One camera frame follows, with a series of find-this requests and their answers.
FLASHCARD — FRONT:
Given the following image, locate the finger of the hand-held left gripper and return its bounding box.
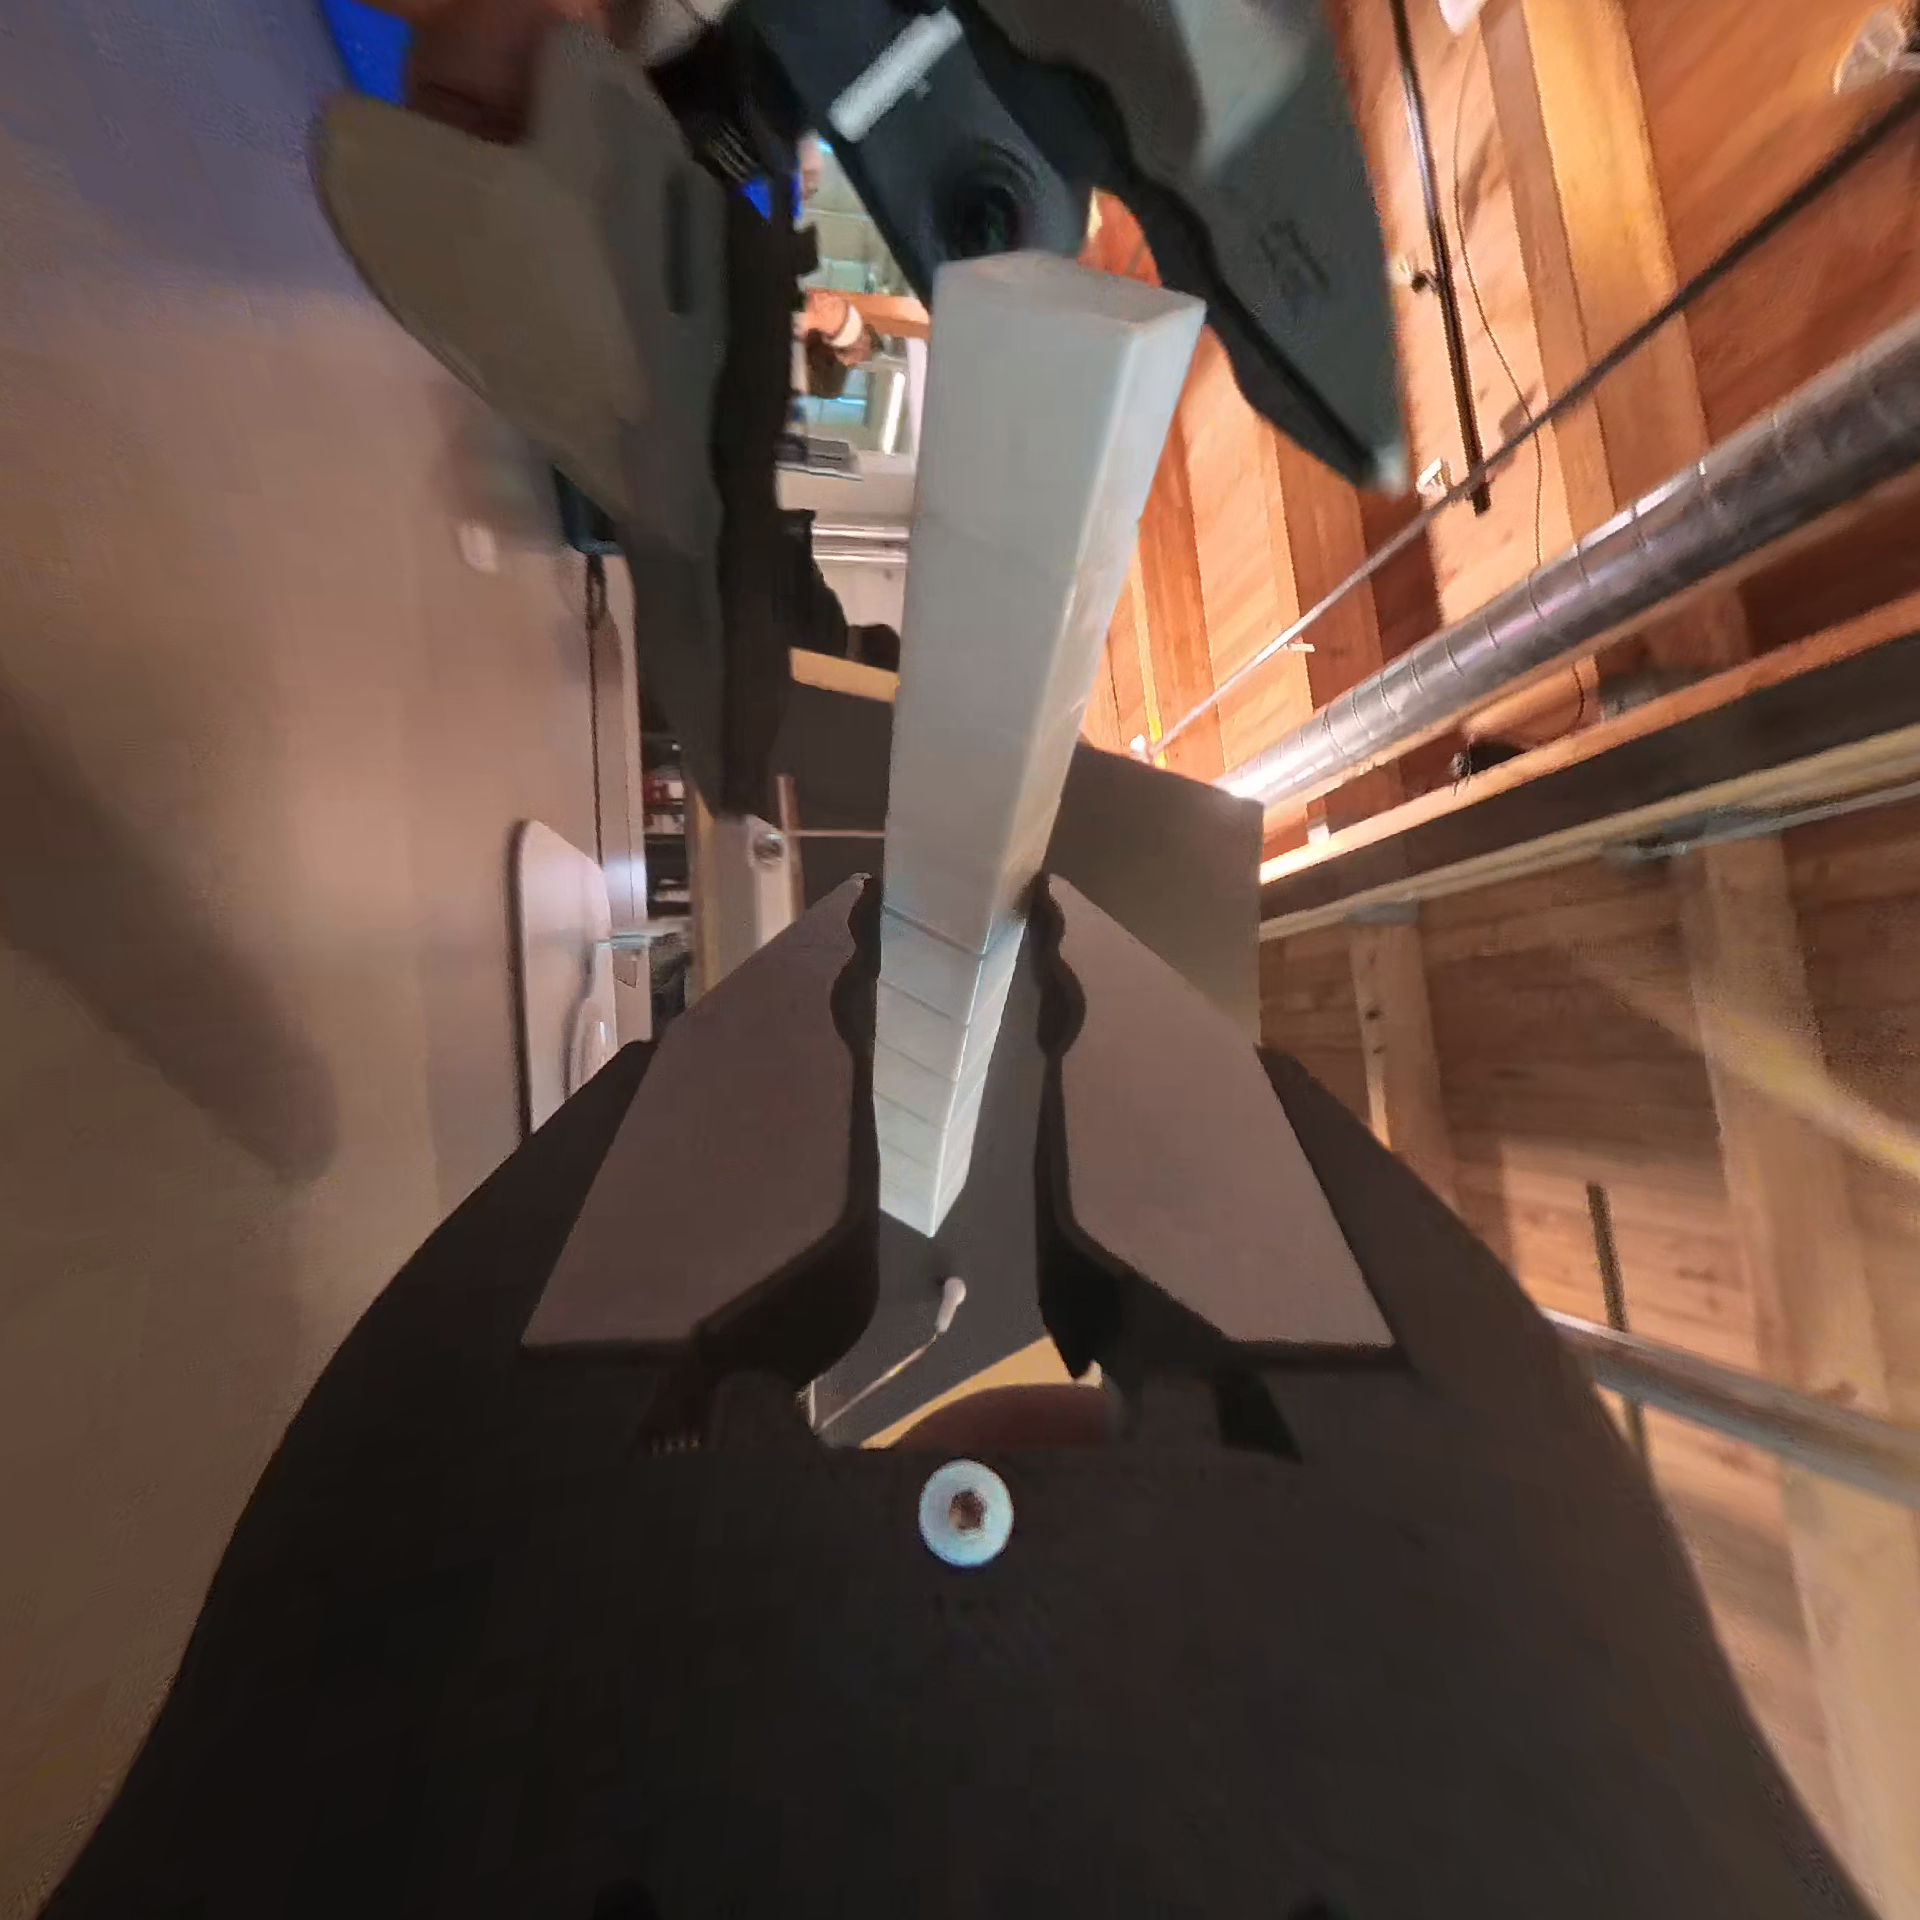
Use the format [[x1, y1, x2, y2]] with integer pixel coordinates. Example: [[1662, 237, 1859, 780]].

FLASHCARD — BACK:
[[1163, 0, 1321, 173]]

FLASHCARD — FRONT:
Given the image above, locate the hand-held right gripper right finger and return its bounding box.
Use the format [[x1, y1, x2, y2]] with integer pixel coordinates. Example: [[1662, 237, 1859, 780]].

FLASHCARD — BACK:
[[1030, 872, 1401, 1383]]

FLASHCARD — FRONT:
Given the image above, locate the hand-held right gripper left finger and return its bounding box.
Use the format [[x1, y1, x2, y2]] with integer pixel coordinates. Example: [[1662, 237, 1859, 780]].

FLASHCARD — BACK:
[[521, 877, 884, 1375]]

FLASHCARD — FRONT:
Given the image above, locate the white square bar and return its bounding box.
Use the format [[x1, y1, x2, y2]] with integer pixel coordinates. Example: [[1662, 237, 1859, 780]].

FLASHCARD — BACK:
[[872, 248, 1212, 1242]]

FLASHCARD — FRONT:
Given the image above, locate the person's left hand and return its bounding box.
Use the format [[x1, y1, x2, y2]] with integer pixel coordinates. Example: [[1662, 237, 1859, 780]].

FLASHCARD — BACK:
[[401, 0, 605, 140]]

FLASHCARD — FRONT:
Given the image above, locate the black board with wooden edge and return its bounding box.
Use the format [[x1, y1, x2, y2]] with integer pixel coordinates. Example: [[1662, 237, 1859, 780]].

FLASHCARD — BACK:
[[508, 643, 1263, 1448]]

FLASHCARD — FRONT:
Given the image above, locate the blue plastic bin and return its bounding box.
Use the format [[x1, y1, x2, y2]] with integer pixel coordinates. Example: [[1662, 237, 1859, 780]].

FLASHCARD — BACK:
[[320, 0, 416, 108]]

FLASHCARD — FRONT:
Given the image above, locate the silver spiral duct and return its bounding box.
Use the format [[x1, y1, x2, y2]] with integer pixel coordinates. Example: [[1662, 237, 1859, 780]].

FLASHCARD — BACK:
[[1212, 320, 1920, 815]]

